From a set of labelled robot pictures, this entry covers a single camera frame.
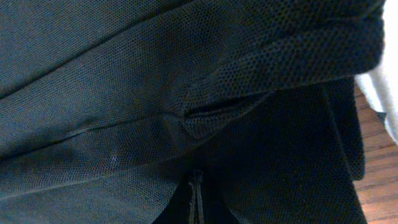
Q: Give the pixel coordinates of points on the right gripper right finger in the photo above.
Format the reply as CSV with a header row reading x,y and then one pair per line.
x,y
211,208

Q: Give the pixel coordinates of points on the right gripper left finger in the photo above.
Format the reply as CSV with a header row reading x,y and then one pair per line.
x,y
181,207

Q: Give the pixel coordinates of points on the black t-shirt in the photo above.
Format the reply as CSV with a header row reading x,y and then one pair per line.
x,y
107,105

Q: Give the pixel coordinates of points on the crumpled white shirt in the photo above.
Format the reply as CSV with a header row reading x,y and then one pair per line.
x,y
380,85

